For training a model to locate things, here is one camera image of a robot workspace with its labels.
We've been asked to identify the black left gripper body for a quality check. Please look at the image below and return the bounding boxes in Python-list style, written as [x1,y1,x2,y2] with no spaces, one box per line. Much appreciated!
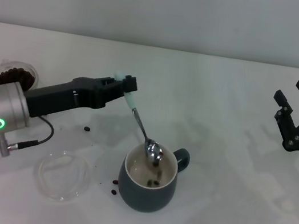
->
[22,67,115,131]

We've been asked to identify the blue handled metal spoon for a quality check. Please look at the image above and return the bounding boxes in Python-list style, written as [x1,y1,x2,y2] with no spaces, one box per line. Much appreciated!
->
[100,68,178,169]

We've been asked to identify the few poured coffee beans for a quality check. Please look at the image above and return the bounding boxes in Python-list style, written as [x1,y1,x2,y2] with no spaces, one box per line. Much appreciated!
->
[146,158,166,189]

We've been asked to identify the dark green ceramic mug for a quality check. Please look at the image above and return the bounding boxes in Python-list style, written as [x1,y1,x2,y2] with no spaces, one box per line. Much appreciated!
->
[112,137,192,219]

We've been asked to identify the dark coffee beans pile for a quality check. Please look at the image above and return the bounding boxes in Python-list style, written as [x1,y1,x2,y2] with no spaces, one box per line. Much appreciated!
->
[0,63,37,94]

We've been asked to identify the clear round glass lid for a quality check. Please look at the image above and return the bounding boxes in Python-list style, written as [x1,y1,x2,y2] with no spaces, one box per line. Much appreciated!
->
[33,146,96,209]

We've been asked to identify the left wrist cable with plug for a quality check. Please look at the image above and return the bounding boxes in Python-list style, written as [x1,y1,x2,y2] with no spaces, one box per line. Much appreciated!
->
[0,109,57,165]

